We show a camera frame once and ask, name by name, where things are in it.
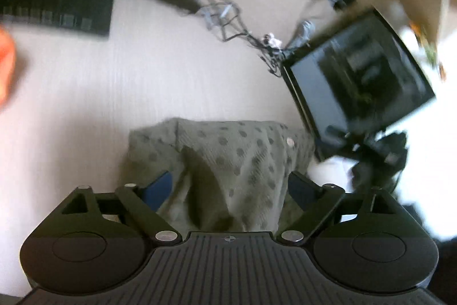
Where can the black keyboard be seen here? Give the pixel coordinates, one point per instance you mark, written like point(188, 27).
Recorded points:
point(57, 1)

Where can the orange object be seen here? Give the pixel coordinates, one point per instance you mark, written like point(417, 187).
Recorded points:
point(6, 65)

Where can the white glass-sided computer case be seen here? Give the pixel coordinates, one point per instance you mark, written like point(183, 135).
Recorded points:
point(360, 76)

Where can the olive dotted knit cardigan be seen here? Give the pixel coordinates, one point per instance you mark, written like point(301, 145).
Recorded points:
point(235, 162)

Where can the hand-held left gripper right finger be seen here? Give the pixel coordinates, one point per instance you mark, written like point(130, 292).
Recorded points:
point(301, 186)

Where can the crumpled white paper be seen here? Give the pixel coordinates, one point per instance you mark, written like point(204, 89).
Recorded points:
point(272, 40)

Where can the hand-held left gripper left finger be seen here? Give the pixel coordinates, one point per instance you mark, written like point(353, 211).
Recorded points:
point(160, 184)

